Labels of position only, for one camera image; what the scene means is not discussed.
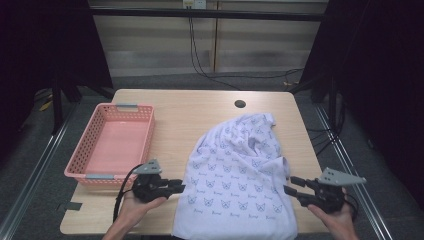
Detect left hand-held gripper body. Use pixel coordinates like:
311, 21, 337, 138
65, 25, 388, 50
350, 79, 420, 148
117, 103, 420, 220
131, 158, 170, 204

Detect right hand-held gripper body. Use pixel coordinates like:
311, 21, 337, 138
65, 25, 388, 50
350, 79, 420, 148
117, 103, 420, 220
297, 167, 367, 215

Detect pink perforated plastic basket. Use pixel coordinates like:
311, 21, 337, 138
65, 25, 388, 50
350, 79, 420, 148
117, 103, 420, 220
63, 102, 156, 187

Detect white patterned t-shirt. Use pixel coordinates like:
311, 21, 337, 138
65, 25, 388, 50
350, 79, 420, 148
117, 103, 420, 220
171, 112, 299, 240

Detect person's right hand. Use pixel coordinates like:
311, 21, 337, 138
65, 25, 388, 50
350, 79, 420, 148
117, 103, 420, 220
306, 187, 357, 235

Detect person's left hand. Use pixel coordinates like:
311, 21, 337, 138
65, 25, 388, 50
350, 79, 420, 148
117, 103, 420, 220
118, 189, 168, 225

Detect black metal stand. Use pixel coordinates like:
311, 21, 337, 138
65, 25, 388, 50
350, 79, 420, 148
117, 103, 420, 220
50, 74, 65, 136

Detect dark curtain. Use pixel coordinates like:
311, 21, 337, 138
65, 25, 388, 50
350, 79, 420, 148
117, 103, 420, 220
0, 0, 115, 158
289, 0, 424, 204

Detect yellow floor object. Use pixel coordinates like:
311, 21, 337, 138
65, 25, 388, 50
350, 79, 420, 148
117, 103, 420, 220
38, 99, 54, 113

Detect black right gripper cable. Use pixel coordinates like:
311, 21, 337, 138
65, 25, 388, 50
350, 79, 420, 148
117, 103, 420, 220
343, 192, 360, 222

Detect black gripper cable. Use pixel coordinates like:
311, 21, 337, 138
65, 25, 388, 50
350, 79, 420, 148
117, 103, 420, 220
343, 192, 360, 222
112, 163, 145, 224

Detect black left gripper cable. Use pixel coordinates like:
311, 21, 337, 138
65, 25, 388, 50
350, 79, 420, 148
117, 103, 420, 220
112, 163, 145, 224

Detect metal floor rail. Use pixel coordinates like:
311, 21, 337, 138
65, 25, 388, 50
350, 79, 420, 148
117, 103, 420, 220
0, 106, 78, 240
312, 102, 395, 240

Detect black floor cables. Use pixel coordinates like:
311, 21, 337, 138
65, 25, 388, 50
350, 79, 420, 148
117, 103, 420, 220
305, 99, 344, 158

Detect black wall cable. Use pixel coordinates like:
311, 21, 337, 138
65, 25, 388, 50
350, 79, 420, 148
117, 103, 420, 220
187, 5, 305, 92

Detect black horizontal frame bar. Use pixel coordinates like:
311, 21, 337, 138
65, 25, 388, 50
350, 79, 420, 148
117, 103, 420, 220
89, 7, 330, 23

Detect white wall power outlet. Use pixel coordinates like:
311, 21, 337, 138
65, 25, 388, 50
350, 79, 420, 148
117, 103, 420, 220
182, 0, 208, 10

